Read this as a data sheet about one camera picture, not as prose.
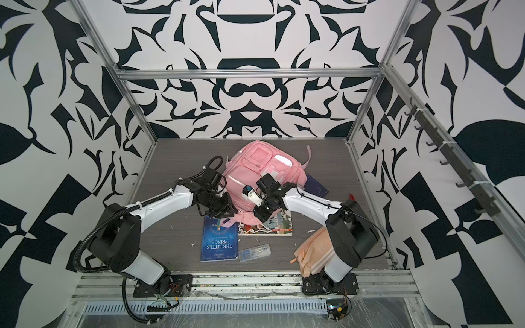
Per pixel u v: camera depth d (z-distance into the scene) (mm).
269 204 651
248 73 939
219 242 831
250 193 777
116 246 440
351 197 953
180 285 730
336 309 710
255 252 811
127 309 686
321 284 671
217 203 752
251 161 1044
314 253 797
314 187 1000
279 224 889
